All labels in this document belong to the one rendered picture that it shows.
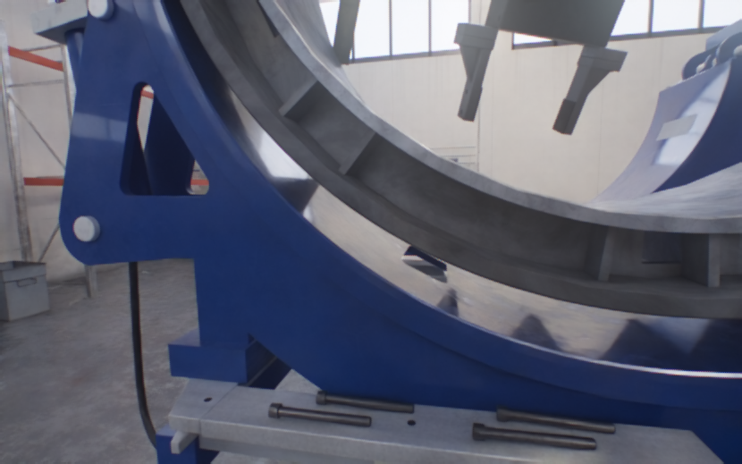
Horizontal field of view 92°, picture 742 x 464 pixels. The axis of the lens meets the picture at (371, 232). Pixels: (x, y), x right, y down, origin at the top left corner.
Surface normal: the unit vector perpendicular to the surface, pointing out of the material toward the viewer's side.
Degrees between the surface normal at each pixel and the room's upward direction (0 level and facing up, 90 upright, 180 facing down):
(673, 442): 0
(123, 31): 90
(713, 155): 90
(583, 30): 114
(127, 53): 90
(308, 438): 90
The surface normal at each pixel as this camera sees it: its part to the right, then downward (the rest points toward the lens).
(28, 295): 0.95, 0.02
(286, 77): -0.20, 0.11
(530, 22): 0.09, 0.50
